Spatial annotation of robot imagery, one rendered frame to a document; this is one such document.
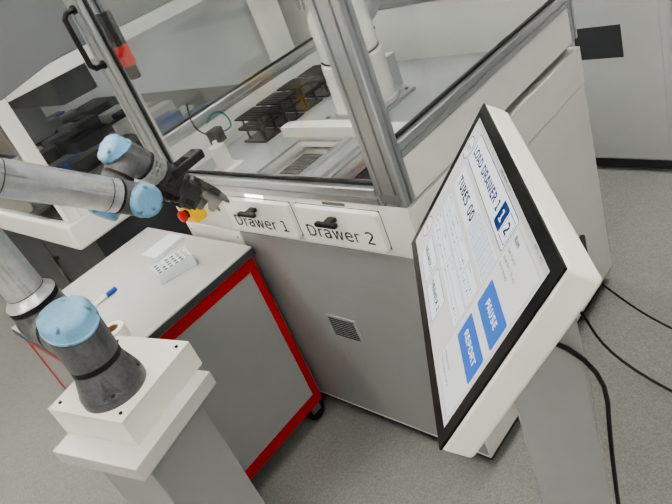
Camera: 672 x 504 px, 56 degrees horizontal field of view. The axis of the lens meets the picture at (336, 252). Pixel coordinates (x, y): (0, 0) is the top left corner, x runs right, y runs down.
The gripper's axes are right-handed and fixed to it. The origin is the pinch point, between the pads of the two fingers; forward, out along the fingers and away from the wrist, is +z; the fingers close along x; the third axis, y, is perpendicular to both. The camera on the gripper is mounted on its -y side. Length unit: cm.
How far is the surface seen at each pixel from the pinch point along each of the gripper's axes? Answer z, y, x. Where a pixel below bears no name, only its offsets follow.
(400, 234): 15, -1, 51
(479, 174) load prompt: -17, -3, 88
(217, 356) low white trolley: 26, 42, -11
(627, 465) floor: 97, 33, 87
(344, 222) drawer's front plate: 12.0, -1.0, 35.4
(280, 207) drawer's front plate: 10.0, -2.2, 12.7
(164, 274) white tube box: 8.5, 23.8, -26.2
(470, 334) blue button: -23, 23, 99
